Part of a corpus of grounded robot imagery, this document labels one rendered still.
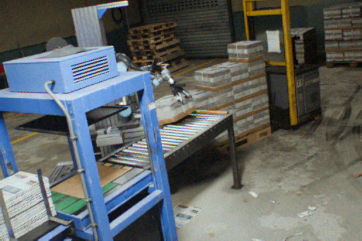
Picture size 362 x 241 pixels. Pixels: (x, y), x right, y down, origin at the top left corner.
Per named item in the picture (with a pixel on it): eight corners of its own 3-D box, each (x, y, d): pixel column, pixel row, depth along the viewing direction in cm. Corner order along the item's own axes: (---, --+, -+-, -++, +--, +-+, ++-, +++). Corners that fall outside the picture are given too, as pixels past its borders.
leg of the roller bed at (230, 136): (236, 185, 433) (228, 124, 415) (241, 186, 429) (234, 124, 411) (233, 187, 428) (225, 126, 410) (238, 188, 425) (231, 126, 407)
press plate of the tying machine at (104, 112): (76, 107, 318) (76, 103, 318) (129, 110, 287) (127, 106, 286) (15, 131, 276) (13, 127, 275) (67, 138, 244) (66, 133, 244)
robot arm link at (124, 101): (131, 113, 419) (126, 60, 405) (131, 117, 404) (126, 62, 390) (120, 114, 418) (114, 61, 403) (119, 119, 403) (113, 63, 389)
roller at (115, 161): (109, 161, 344) (108, 156, 343) (153, 168, 317) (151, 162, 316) (105, 164, 340) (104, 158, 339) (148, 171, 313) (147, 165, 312)
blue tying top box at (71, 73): (62, 75, 309) (56, 49, 304) (119, 75, 275) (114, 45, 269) (9, 91, 274) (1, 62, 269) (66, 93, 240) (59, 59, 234)
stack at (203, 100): (168, 163, 514) (158, 100, 492) (237, 136, 575) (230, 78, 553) (186, 172, 482) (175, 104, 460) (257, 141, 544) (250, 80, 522)
